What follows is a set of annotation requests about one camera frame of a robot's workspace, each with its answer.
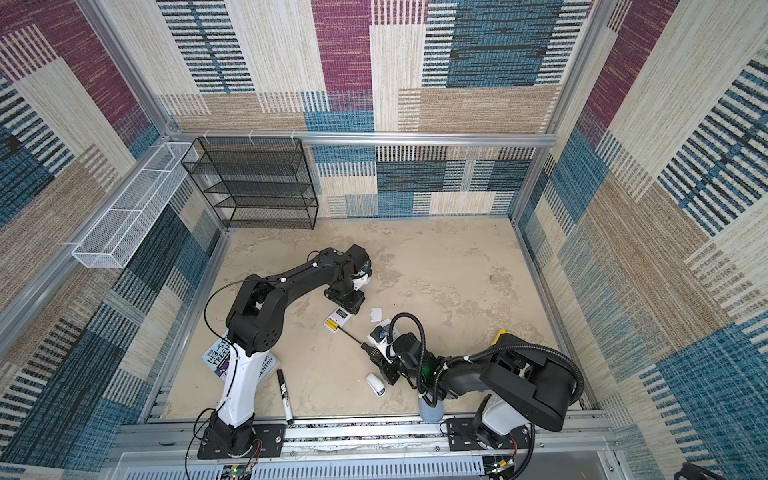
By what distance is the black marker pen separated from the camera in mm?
776

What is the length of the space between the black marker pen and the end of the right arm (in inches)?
10.2

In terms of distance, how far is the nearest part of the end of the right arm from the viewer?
678 mm
